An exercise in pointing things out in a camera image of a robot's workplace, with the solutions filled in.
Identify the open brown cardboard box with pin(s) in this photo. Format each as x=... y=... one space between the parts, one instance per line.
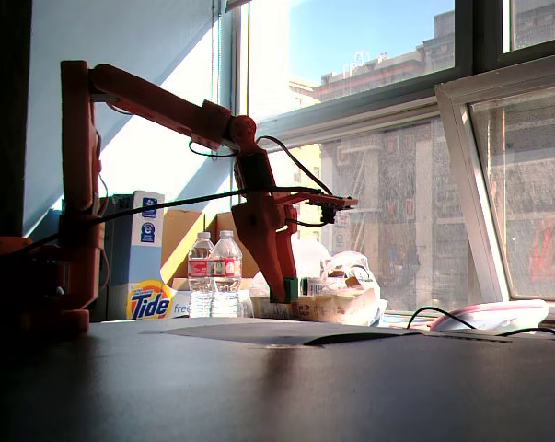
x=185 y=239

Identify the pink and white flat object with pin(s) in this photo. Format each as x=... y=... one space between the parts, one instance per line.
x=493 y=313

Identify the small metal can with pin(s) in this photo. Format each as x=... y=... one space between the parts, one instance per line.
x=313 y=286

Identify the leaning white window screen frame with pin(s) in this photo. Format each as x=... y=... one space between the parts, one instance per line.
x=470 y=202

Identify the clear plastic bag with items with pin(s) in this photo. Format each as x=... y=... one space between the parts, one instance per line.
x=350 y=271

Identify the small cube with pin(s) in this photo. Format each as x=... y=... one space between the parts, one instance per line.
x=291 y=290

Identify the Tide detergent box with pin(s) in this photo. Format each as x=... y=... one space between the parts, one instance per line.
x=148 y=258

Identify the clear plastic water bottle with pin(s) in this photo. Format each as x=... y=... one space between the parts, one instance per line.
x=226 y=276
x=200 y=276

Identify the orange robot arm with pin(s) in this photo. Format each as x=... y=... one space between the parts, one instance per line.
x=157 y=103

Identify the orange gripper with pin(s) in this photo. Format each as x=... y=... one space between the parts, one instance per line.
x=261 y=221

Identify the low printed cardboard tray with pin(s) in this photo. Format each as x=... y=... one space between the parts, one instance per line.
x=332 y=307

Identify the flat paper sheet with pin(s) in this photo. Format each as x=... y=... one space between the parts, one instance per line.
x=268 y=332

